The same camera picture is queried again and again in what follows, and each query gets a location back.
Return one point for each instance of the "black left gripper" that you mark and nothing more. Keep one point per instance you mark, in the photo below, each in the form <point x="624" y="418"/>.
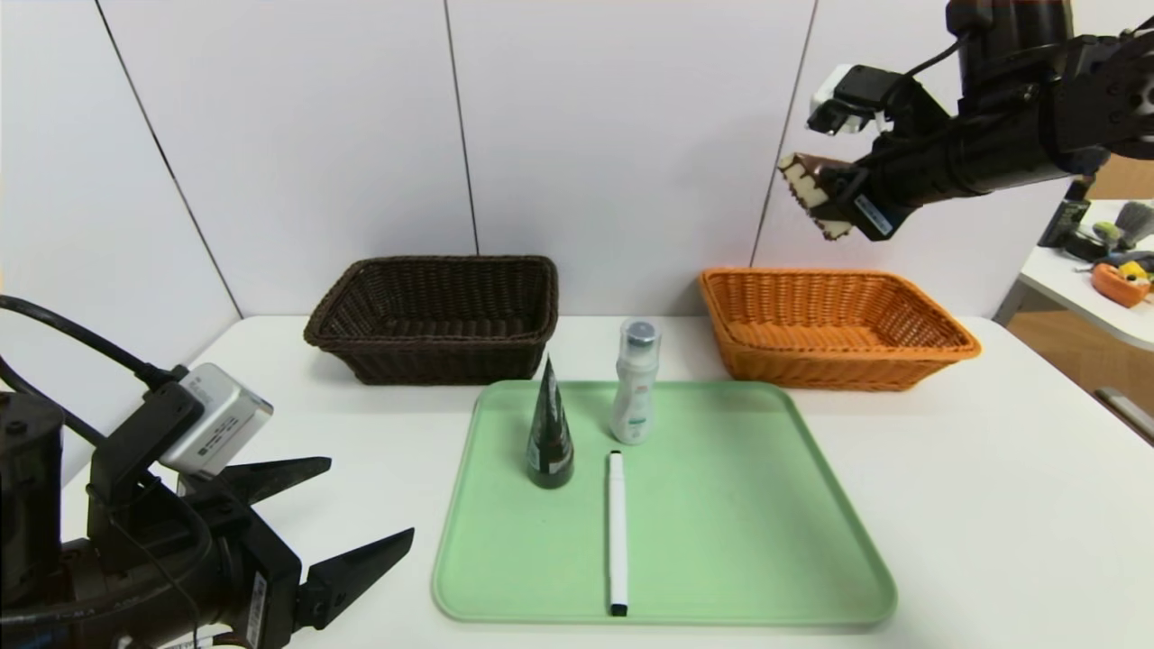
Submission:
<point x="264" y="577"/>

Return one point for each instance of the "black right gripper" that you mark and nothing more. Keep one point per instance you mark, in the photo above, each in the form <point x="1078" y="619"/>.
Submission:
<point x="871" y="214"/>

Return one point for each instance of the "chocolate blueberry cake slice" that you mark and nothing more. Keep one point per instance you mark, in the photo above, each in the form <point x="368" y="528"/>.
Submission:
<point x="807" y="185"/>

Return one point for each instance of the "black cosmetic tube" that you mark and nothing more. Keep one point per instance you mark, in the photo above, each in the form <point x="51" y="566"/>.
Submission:
<point x="550" y="451"/>

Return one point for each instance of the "white bottle with clear cap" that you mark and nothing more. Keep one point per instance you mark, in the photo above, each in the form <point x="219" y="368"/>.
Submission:
<point x="634" y="397"/>

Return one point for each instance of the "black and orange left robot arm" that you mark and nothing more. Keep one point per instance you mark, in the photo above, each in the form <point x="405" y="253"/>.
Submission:
<point x="54" y="541"/>

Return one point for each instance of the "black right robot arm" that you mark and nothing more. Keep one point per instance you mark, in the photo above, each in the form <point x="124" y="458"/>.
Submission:
<point x="1037" y="135"/>

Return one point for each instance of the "orange wicker basket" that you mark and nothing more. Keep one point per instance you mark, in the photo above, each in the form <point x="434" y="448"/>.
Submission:
<point x="811" y="370"/>

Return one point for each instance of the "dark brown wicker basket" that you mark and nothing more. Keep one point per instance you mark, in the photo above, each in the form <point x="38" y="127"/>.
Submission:
<point x="433" y="361"/>

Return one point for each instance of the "black box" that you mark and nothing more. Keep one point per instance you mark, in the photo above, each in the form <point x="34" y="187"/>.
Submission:
<point x="1062" y="223"/>

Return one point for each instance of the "white side table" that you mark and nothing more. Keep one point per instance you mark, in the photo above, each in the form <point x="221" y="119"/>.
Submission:
<point x="1082" y="306"/>

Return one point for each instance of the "wooden cabinet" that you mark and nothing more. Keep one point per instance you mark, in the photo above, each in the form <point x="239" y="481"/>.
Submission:
<point x="1127" y="180"/>

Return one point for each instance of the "orange toy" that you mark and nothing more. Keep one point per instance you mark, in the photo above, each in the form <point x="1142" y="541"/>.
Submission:
<point x="1118" y="287"/>

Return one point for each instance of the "grey brush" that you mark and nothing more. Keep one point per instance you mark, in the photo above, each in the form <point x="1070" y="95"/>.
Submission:
<point x="1134" y="221"/>

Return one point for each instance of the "white marker pen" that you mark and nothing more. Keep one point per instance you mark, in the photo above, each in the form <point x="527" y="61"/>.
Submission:
<point x="617" y="532"/>

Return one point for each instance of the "light green plastic tray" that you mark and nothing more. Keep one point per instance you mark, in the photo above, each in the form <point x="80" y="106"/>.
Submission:
<point x="739" y="541"/>

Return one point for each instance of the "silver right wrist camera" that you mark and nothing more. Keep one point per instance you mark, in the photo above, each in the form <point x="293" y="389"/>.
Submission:
<point x="856" y="90"/>

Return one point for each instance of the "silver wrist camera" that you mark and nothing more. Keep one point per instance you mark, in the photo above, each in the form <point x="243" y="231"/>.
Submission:
<point x="216" y="419"/>
<point x="856" y="90"/>

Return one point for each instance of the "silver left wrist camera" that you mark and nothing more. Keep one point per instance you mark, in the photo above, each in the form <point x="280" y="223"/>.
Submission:
<point x="216" y="419"/>

